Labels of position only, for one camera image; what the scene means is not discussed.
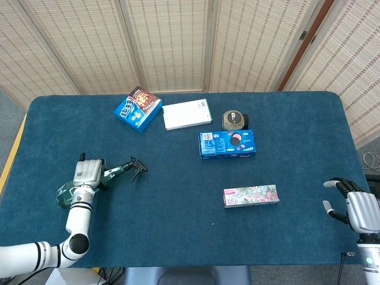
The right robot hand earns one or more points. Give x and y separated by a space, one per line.
362 210

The blue and brown cookie box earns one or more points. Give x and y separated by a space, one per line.
133 115

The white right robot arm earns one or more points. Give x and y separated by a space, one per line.
371 267

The table with yellow edge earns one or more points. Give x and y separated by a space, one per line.
12 158

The woven folding screen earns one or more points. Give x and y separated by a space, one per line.
166 44

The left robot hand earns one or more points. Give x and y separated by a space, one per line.
87 173

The green transparent spray bottle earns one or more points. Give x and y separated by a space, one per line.
114 171

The clear jar with black lid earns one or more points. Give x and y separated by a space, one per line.
233 118

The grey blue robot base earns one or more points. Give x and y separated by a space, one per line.
187 277

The blue table cloth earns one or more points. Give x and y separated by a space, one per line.
178 184

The floral toothpaste box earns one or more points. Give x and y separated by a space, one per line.
252 194

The white flat box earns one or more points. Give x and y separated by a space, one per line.
187 114

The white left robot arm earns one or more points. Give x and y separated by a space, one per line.
78 216

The blue Oreo box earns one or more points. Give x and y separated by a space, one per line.
216 145

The dark metal hinge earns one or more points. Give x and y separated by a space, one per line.
313 39
302 35

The woven screen with brown post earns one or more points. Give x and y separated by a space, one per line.
350 74

